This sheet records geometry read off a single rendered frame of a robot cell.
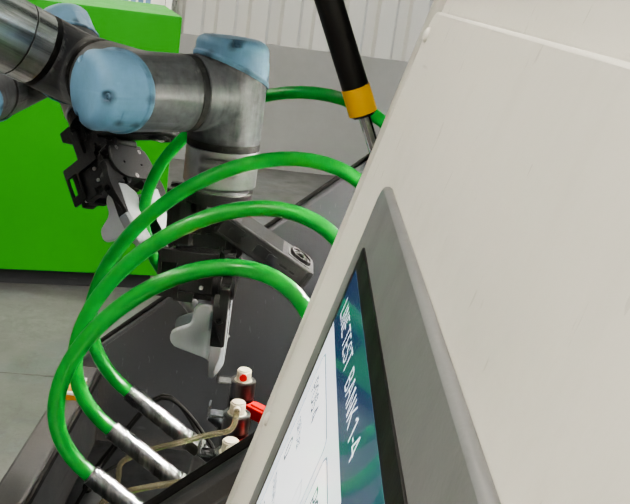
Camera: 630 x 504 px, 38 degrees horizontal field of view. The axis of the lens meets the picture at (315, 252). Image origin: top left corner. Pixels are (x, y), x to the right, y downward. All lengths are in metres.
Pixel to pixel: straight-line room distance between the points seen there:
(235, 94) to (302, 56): 6.52
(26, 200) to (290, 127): 3.57
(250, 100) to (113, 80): 0.15
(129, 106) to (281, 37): 6.57
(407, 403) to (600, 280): 0.09
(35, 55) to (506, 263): 0.74
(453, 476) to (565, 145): 0.08
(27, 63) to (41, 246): 3.45
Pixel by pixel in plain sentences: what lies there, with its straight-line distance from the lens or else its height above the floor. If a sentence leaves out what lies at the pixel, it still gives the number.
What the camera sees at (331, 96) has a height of 1.42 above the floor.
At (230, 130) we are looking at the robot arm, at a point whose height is 1.38.
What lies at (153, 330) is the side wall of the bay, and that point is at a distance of 1.34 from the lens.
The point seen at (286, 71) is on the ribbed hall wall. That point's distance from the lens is 7.40.
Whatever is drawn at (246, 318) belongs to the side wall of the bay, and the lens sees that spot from 1.32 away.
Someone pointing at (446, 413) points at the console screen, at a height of 1.44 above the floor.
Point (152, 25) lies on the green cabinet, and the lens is 4.17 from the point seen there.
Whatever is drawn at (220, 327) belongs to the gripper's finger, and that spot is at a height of 1.18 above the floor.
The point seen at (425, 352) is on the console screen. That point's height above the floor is 1.44.
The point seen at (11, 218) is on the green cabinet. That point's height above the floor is 0.33.
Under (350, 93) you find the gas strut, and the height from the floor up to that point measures 1.47.
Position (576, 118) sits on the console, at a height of 1.51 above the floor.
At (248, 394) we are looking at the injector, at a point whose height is 1.09.
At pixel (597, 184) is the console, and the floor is 1.50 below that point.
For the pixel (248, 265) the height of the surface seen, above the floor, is 1.31.
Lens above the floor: 1.53
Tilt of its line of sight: 17 degrees down
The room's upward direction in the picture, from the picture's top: 8 degrees clockwise
